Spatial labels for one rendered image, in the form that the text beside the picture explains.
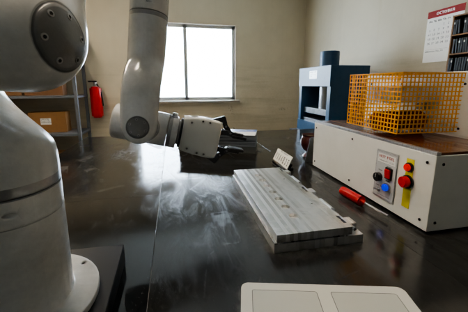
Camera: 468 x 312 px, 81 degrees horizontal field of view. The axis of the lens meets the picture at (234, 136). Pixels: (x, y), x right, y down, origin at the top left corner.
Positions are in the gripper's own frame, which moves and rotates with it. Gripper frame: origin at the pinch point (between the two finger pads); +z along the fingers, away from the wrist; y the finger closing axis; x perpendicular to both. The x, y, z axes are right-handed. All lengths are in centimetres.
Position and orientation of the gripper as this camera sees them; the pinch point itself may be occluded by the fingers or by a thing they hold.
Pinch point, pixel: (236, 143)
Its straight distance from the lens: 73.4
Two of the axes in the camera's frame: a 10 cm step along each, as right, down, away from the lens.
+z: 9.5, 1.8, 2.3
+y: -2.2, 9.6, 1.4
